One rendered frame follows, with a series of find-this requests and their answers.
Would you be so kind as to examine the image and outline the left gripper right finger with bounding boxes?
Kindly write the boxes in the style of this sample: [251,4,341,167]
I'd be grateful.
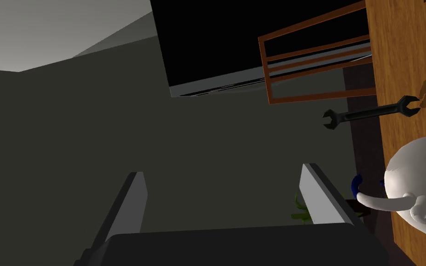
[298,163,361,226]

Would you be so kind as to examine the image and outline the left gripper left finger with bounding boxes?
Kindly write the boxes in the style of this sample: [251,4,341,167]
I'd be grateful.
[89,171,149,251]

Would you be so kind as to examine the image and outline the green plant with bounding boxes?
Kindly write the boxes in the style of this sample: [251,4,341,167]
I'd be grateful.
[290,193,314,224]

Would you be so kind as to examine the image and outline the blue object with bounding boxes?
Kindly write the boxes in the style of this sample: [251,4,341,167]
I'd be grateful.
[351,175,364,200]

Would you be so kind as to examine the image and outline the white teapot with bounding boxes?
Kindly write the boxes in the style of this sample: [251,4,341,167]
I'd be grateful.
[355,133,426,236]

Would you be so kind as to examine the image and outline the black wrench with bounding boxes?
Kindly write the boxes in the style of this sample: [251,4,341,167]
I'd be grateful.
[322,95,421,130]

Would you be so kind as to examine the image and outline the brown wooden chair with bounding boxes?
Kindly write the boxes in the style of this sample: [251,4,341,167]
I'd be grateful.
[258,0,378,106]

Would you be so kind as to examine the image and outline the wooden table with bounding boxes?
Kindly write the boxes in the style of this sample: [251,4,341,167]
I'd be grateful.
[364,0,426,266]

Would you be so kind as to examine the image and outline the black window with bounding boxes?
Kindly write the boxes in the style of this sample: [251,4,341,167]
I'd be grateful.
[150,0,373,98]

